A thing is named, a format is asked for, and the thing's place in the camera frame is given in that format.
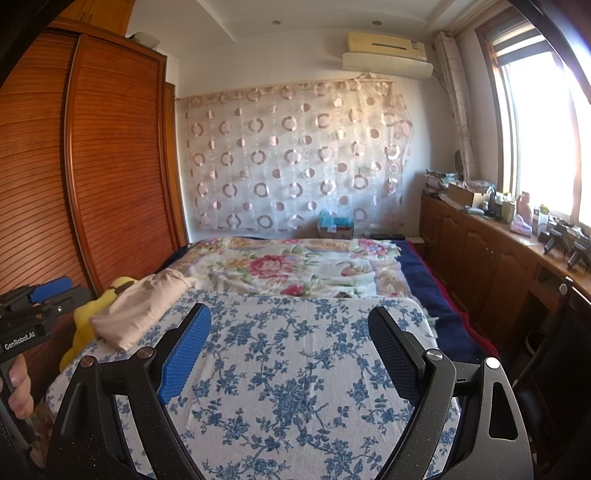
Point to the beige printed t-shirt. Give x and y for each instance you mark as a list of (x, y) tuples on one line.
[(138, 309)]

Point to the pink figurine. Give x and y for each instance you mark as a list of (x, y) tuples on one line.
[(521, 214)]

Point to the beige wall air conditioner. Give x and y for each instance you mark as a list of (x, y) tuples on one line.
[(385, 44)]

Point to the dark oval ornament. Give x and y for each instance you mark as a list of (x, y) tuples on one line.
[(459, 161)]

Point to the blue floral cloth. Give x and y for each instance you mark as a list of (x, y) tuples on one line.
[(286, 369)]

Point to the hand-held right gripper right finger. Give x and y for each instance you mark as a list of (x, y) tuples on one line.
[(397, 355)]

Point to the black handheld tool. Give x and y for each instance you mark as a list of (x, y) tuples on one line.
[(579, 251), (556, 236)]

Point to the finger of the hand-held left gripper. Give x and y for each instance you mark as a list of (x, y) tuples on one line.
[(74, 300), (53, 288)]

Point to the dark blue blanket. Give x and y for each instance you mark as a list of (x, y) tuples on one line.
[(443, 314)]

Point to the pile of papers and cloths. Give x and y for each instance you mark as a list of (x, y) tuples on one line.
[(438, 181)]

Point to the black chair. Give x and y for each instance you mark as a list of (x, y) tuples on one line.
[(554, 369)]

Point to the pale storage box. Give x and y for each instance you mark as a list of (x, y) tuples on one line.
[(147, 39)]

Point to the pink floral bedsheet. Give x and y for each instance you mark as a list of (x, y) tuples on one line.
[(277, 263)]

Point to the open cardboard box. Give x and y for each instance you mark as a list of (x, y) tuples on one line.
[(466, 194)]

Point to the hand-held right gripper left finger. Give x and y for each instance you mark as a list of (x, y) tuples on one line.
[(184, 355)]

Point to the small box with blue packets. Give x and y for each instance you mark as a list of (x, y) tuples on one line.
[(336, 224)]

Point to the wooden slatted wardrobe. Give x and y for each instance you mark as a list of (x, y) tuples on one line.
[(115, 161)]

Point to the yellow plush toy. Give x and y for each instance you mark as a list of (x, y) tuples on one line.
[(85, 323)]

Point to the green-capped bottle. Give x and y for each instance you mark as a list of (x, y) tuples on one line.
[(545, 224)]

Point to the long wooden cabinet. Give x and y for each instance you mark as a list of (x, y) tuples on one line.
[(480, 249)]

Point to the sheer circle-pattern curtain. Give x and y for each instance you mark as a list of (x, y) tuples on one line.
[(295, 157)]

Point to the person's left hand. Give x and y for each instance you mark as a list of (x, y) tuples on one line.
[(19, 383)]

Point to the wooden-framed window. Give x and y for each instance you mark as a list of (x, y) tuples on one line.
[(535, 129)]

